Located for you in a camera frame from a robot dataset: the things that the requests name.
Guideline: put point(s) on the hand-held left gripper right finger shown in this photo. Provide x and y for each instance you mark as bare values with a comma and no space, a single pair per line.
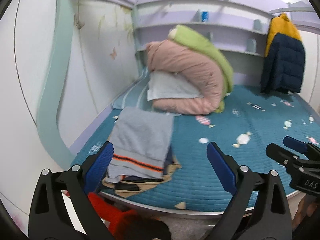
222,165

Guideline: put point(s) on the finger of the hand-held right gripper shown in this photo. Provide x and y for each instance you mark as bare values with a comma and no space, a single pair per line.
295,143
280,153

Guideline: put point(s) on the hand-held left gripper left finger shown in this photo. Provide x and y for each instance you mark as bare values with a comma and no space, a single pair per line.
100,160

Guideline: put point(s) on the grey and navy zip jacket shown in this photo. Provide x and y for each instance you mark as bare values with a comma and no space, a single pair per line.
142,135

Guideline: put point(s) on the person's right hand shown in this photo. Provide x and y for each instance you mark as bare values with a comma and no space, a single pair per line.
306,212

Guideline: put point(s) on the teal patterned bedsheet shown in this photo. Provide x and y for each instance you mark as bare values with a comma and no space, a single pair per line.
250,120

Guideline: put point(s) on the folded tan pants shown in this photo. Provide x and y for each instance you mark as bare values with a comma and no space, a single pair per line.
172,168

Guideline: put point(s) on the red cloth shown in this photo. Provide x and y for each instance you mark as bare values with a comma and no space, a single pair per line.
112,212

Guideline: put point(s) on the blue striped pillow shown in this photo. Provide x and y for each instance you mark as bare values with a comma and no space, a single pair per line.
132,95

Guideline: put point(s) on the yellow and navy puffer jacket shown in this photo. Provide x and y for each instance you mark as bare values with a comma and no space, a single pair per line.
285,62

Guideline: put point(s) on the pink quilt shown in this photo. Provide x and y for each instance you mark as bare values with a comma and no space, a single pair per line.
190,80

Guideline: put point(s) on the white pillow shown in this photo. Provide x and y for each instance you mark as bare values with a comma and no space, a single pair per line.
172,87

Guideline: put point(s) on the green quilt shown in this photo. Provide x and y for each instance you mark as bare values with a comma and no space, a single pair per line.
207,45

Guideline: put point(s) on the small blue box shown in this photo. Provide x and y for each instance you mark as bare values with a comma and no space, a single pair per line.
204,16

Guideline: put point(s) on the teal loft bed frame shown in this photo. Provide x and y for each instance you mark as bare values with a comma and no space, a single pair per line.
55,80

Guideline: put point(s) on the lilac wall shelf unit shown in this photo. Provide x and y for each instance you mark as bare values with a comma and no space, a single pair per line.
230,32

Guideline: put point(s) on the metal hanging rail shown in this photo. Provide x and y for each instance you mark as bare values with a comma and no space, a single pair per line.
295,9

